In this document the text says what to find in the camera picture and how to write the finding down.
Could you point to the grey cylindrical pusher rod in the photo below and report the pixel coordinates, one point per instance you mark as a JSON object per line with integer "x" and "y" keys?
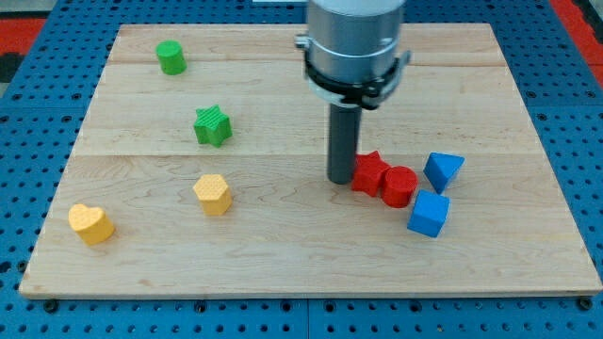
{"x": 344, "y": 128}

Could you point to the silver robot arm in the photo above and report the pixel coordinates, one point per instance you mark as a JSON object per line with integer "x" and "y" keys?
{"x": 352, "y": 61}

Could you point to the red star block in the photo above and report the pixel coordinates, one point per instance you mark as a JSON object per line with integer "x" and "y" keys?
{"x": 368, "y": 173}

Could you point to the green star block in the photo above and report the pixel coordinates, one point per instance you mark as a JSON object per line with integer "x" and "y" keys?
{"x": 212, "y": 126}

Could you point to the yellow hexagon block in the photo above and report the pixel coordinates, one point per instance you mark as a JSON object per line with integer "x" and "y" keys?
{"x": 213, "y": 194}

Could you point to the red cylinder block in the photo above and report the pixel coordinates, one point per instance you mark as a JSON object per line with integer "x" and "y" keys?
{"x": 399, "y": 185}

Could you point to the blue triangle block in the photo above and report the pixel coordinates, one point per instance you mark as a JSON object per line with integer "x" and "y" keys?
{"x": 441, "y": 169}

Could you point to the blue cube block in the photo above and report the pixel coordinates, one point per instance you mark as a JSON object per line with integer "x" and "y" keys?
{"x": 429, "y": 214}

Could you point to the wooden board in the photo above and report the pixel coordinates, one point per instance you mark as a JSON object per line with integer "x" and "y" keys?
{"x": 290, "y": 233}

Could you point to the green cylinder block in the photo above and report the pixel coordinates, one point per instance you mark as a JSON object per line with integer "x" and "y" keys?
{"x": 171, "y": 57}

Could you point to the yellow heart block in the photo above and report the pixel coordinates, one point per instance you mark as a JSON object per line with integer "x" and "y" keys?
{"x": 91, "y": 224}

